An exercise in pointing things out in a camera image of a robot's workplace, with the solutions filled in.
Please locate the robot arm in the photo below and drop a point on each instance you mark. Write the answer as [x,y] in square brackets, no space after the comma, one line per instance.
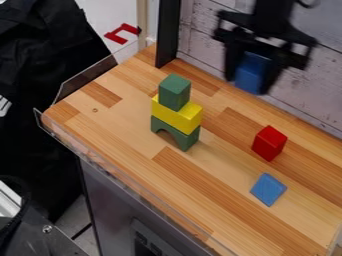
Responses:
[271,8]

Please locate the blue flat block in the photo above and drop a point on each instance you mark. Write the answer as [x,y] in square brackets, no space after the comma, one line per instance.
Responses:
[268,189]

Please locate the red clamp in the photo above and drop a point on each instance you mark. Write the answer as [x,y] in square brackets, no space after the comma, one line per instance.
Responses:
[119,34]

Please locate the blue cube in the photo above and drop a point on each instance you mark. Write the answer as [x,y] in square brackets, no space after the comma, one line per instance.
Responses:
[251,73]

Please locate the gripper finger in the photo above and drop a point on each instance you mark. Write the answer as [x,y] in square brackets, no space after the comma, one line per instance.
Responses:
[272,78]
[232,61]

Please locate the black fabric cover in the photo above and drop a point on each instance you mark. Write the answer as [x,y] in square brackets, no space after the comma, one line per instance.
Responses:
[40,83]

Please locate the yellow block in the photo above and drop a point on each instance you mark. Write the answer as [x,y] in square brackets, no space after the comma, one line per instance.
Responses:
[180,116]

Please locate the green arch block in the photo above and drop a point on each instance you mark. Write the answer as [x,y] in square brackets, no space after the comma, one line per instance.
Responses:
[178,135]

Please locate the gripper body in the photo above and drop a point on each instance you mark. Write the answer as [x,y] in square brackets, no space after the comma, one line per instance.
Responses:
[285,36]

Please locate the red cube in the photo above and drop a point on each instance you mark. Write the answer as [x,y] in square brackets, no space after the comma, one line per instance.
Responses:
[269,142]

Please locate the green cube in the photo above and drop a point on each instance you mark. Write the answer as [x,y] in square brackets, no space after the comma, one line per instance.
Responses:
[174,91]

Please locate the black post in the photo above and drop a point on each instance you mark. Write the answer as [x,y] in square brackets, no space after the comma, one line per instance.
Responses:
[167,33]

